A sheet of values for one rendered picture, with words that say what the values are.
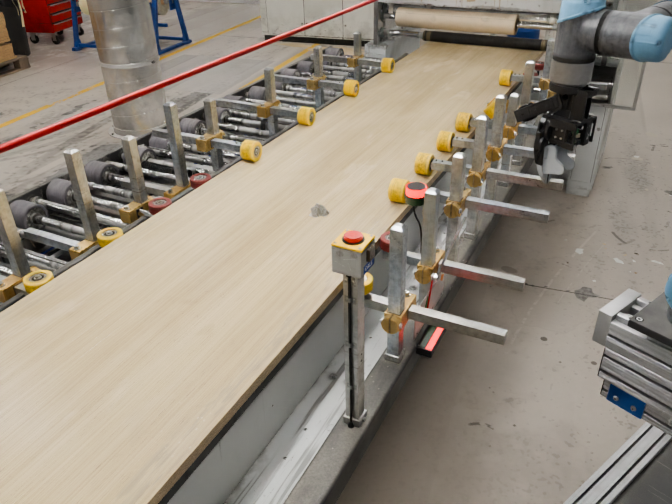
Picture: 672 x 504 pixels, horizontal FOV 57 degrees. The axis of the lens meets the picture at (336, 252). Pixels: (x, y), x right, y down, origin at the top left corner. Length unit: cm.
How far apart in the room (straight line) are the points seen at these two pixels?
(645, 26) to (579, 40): 11
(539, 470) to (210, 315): 140
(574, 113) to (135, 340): 111
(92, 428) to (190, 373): 23
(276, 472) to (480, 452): 109
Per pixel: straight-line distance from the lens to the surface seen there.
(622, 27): 120
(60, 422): 145
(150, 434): 136
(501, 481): 242
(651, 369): 155
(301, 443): 165
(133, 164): 228
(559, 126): 127
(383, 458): 243
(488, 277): 185
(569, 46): 123
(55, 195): 266
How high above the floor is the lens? 186
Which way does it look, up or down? 31 degrees down
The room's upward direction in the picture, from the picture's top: 2 degrees counter-clockwise
